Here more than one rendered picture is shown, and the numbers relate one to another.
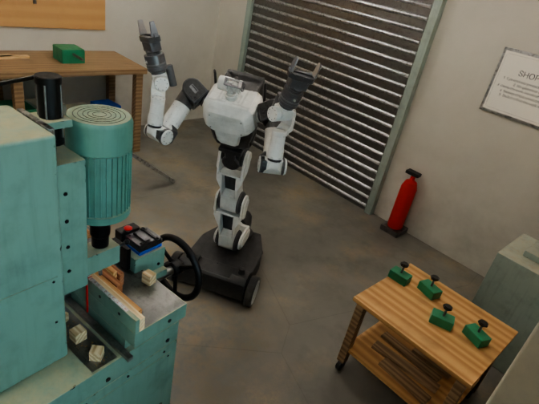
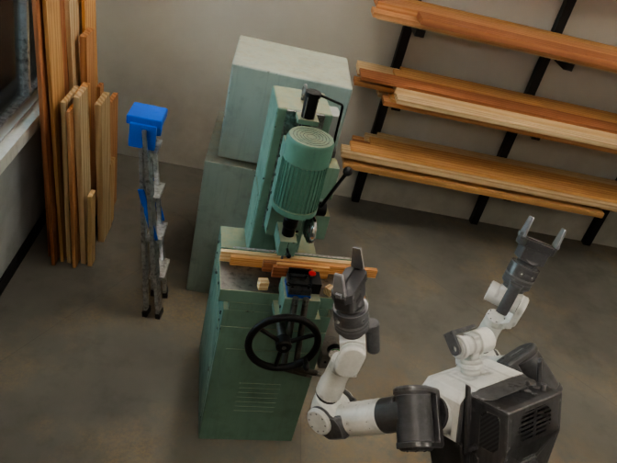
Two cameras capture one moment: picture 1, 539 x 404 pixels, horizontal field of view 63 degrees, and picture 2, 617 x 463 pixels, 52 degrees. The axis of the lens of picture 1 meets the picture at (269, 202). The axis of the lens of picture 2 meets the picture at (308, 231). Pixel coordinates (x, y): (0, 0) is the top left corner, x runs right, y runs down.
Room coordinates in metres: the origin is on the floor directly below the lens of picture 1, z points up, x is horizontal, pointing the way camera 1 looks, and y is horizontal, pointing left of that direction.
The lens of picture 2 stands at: (2.54, -1.01, 2.46)
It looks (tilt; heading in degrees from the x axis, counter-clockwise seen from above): 33 degrees down; 131
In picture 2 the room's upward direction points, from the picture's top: 15 degrees clockwise
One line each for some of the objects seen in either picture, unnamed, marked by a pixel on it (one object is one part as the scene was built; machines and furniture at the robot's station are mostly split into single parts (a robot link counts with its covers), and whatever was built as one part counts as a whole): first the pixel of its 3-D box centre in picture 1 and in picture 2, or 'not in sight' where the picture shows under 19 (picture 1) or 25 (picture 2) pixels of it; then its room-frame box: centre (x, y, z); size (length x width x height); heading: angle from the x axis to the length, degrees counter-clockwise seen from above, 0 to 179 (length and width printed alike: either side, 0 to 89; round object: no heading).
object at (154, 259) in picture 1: (138, 253); (297, 297); (1.30, 0.44, 0.91); 0.15 x 0.14 x 0.09; 57
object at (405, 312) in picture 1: (421, 342); not in sight; (1.80, -0.95, 0.32); 0.66 x 0.57 x 0.64; 48
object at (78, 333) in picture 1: (78, 333); not in sight; (0.97, 0.51, 0.82); 0.04 x 0.04 x 0.04; 59
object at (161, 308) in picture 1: (118, 272); (293, 291); (1.23, 0.48, 0.87); 0.61 x 0.30 x 0.06; 57
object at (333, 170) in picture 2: not in sight; (325, 177); (1.01, 0.74, 1.23); 0.09 x 0.08 x 0.15; 147
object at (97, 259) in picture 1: (94, 257); (285, 240); (1.10, 0.51, 1.03); 0.14 x 0.07 x 0.09; 147
